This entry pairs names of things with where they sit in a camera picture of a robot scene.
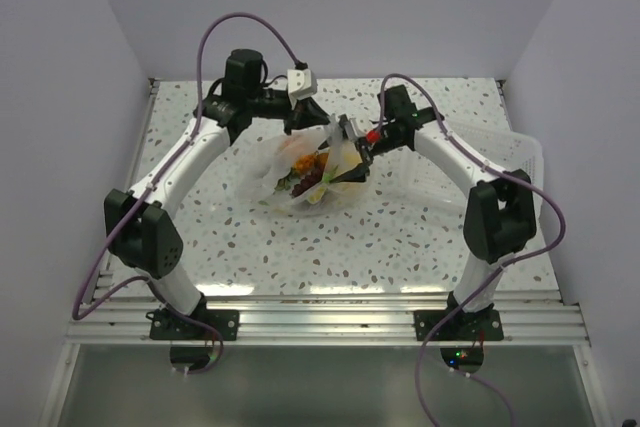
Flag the red fake grapes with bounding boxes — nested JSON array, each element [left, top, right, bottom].
[[291, 169, 323, 198]]

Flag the clear printed plastic bag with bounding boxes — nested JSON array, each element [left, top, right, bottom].
[[236, 115, 373, 217]]

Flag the yellow fake pear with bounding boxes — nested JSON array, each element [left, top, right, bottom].
[[331, 146, 368, 197]]

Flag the yellow fake mango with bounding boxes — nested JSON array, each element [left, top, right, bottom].
[[306, 183, 330, 205]]

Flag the orange fake pineapple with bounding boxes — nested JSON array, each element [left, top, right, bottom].
[[292, 152, 326, 176]]

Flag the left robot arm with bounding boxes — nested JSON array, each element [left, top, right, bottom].
[[104, 49, 329, 340]]

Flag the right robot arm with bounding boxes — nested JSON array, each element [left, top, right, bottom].
[[331, 86, 537, 340]]

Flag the white plastic basket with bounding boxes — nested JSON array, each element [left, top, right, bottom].
[[400, 121, 544, 213]]

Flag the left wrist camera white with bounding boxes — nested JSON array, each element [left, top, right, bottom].
[[287, 68, 317, 105]]

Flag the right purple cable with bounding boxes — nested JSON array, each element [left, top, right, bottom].
[[377, 73, 567, 427]]

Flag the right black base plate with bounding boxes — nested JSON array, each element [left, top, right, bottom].
[[413, 292, 505, 342]]

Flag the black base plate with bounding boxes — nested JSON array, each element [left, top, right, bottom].
[[413, 292, 505, 342], [145, 304, 240, 341]]

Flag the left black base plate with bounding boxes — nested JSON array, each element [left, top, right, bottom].
[[145, 304, 240, 341]]

